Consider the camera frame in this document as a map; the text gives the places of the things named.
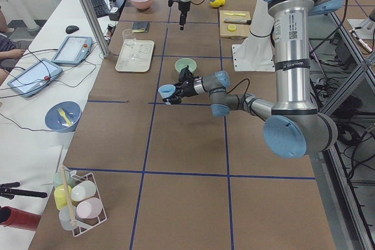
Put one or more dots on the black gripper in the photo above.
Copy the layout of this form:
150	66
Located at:
183	7
188	88

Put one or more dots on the light blue cup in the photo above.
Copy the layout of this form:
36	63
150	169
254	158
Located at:
166	91

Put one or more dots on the mint green bowl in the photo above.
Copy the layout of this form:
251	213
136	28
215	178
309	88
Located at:
185	63

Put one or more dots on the blue bowl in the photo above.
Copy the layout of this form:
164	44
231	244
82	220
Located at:
56	123

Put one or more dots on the grey folded cloth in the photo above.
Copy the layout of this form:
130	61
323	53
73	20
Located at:
140	27

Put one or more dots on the wooden cutting board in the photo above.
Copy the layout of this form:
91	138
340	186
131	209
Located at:
242	30

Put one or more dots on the lemon half slice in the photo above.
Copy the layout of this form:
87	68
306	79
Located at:
232	28

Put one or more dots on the clear wine glass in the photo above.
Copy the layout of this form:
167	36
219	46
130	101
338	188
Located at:
130	41

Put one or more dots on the cream bear tray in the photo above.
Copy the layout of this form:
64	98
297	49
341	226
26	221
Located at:
136	59

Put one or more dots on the yellow plastic knife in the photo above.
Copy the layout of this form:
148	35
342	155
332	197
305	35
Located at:
234	14

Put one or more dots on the black keyboard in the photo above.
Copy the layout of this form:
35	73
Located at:
100	8

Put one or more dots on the teach pendant far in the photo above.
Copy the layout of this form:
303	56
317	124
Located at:
73	50

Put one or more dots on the teach pendant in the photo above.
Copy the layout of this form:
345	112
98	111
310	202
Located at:
35	78
73	50

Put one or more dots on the black computer mouse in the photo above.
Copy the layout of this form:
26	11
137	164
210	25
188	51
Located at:
71	29

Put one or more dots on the yellow plastic fork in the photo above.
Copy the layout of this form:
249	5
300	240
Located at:
64	116

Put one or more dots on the white cup in rack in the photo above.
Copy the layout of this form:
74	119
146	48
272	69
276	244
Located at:
83	190

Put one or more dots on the pink cup in rack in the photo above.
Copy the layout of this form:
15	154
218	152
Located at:
89	208

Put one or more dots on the teach pendant near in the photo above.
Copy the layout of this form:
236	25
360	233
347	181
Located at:
35	78

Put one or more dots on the yellow cup in rack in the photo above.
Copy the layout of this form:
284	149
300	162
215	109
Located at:
60	197

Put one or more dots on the wooden stick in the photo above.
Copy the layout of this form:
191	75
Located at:
68	196

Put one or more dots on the clear cup in rack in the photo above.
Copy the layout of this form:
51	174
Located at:
65	219

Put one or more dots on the seated person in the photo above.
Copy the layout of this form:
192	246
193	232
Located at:
11	51

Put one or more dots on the black tripod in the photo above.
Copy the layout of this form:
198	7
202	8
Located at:
9	191

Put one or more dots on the red bottle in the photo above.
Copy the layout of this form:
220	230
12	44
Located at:
16	218

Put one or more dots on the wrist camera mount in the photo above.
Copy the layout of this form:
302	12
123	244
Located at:
171	2
185	75

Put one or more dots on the white camera pole base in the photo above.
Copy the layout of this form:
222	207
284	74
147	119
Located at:
255	52

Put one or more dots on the aluminium frame post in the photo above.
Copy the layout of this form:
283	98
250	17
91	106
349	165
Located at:
95	27

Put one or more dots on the white wire cup rack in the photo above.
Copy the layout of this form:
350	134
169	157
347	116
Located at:
83	225

